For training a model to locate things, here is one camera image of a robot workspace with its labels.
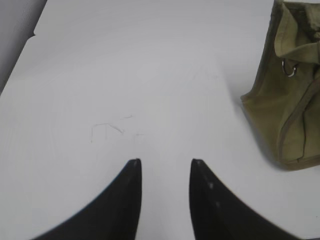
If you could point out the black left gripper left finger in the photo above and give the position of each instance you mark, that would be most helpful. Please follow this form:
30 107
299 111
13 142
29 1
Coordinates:
113 215

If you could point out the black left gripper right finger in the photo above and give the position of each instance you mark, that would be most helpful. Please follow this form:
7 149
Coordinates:
217 214

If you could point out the olive yellow canvas bag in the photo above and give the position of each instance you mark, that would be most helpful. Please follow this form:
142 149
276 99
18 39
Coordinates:
284 102

